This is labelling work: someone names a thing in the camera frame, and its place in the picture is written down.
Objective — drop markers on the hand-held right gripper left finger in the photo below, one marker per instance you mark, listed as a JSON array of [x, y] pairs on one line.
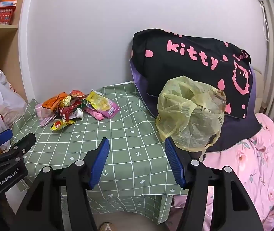
[[100, 163]]

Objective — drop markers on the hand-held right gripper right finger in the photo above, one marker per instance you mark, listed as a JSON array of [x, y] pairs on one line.
[[174, 163]]

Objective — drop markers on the pink candy strip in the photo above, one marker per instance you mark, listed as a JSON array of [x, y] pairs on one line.
[[96, 115]]

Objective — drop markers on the yellow plastic bag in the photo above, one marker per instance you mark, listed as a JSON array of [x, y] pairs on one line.
[[187, 115]]

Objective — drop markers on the pile of snack wrappers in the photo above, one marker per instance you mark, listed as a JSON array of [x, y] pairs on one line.
[[67, 108]]

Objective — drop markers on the small pink cup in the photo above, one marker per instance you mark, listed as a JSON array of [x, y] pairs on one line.
[[39, 109]]

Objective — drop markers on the green checked tablecloth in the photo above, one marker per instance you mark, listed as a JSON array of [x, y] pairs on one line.
[[127, 130]]

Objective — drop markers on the beige patterned slipper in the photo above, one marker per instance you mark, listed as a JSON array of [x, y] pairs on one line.
[[106, 226]]

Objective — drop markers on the pink floral blanket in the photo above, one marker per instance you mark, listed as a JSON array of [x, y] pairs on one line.
[[259, 168]]

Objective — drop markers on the wooden shelf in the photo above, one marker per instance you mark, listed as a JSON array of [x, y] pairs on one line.
[[0, 43]]

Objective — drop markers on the black pink printed pillow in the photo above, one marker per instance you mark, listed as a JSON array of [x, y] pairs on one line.
[[187, 65]]

